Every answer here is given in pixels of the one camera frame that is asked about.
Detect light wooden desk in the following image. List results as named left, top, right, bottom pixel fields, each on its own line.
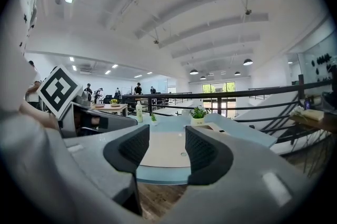
left=91, top=103, right=129, bottom=116

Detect beige box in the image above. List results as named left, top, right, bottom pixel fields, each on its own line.
left=302, top=109, right=324, bottom=121

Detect white star print shirt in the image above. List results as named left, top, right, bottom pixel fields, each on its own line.
left=0, top=0, right=40, bottom=113

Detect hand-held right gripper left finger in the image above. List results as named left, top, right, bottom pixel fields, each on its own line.
left=63, top=124, right=151, bottom=216

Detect wooden side table hairpin legs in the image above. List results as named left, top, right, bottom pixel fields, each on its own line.
left=289, top=109, right=337, bottom=144

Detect pale green drink bottle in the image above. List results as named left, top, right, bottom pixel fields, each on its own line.
left=135, top=101, right=144, bottom=123

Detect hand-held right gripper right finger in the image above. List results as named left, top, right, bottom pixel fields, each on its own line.
left=157, top=125, right=327, bottom=224

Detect black metal railing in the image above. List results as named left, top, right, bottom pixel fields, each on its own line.
left=121, top=79, right=335, bottom=144

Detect light blue table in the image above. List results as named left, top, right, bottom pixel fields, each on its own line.
left=131, top=112, right=279, bottom=186

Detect person's left forearm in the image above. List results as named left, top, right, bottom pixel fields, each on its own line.
left=19, top=100, right=60, bottom=130

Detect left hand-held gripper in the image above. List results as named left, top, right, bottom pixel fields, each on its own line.
left=36, top=64, right=138, bottom=139

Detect flowering plant in white pot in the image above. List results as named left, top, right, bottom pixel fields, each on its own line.
left=190, top=105, right=211, bottom=126

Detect white flower bunch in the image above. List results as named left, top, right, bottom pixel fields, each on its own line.
left=289, top=105, right=306, bottom=120

